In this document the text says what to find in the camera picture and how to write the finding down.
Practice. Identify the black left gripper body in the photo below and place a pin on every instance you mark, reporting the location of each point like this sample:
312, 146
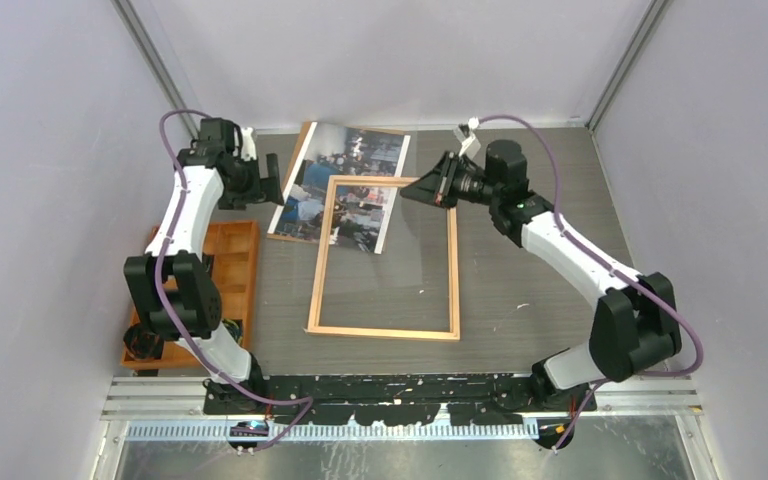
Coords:
245, 189

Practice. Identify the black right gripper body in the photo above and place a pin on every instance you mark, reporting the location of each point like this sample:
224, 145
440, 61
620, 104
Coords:
472, 187

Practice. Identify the printed photo with white border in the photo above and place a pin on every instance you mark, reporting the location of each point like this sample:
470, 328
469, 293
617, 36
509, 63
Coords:
344, 192

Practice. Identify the light wooden picture frame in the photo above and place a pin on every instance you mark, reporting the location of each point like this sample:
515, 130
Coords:
386, 268

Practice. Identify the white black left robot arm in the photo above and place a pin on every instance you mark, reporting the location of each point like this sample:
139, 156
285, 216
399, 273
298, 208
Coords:
172, 291

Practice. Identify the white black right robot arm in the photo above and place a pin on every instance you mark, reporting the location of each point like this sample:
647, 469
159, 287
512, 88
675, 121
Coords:
632, 328

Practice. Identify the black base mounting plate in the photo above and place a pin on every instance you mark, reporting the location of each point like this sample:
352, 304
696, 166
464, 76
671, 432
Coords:
394, 400

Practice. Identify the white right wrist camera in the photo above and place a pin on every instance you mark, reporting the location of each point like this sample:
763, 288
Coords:
465, 133

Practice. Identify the aluminium rail front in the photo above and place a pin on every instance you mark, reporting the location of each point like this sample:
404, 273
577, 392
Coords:
171, 409

